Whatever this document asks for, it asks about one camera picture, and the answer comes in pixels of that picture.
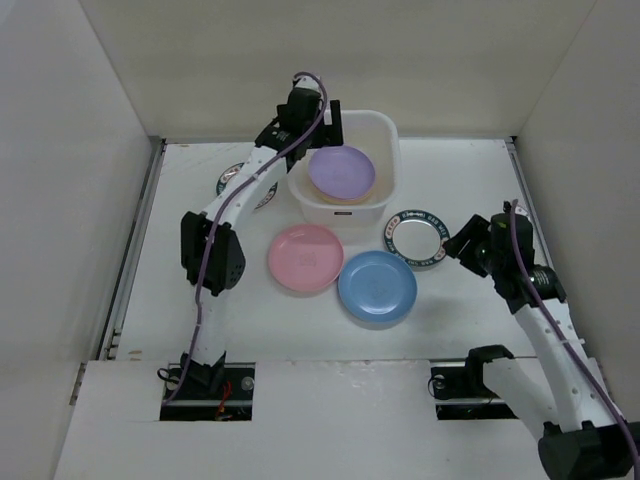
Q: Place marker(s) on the pink plate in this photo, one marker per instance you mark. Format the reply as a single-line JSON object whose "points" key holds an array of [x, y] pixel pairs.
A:
{"points": [[318, 192], [306, 258]]}

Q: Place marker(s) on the green-rimmed white plate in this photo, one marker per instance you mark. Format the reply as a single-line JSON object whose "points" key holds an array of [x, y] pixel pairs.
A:
{"points": [[417, 237], [229, 173]]}

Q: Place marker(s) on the cream plate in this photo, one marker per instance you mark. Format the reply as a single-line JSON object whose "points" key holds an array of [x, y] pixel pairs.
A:
{"points": [[338, 201]]}

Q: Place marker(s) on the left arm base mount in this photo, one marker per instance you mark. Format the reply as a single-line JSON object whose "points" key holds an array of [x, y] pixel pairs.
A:
{"points": [[228, 400]]}

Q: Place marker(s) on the purple plate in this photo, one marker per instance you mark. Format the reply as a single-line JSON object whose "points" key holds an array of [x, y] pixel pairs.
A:
{"points": [[341, 171]]}

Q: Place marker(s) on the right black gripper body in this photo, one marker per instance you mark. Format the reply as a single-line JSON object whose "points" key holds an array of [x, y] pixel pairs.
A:
{"points": [[470, 240]]}

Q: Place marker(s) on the blue plate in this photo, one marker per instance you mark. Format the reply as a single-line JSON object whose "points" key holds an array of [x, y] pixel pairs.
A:
{"points": [[378, 289]]}

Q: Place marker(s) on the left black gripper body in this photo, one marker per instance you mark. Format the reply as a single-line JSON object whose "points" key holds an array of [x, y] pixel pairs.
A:
{"points": [[316, 137]]}

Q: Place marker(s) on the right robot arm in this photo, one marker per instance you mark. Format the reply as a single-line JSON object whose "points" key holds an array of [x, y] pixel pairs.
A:
{"points": [[579, 431]]}

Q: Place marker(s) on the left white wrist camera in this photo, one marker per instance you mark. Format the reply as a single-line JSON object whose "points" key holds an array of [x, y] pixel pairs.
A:
{"points": [[306, 82]]}

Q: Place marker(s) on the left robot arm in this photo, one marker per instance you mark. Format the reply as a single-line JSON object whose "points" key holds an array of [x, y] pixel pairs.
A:
{"points": [[210, 250]]}

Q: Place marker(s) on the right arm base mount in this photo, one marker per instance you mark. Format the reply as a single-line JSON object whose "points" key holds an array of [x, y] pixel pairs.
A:
{"points": [[457, 399]]}

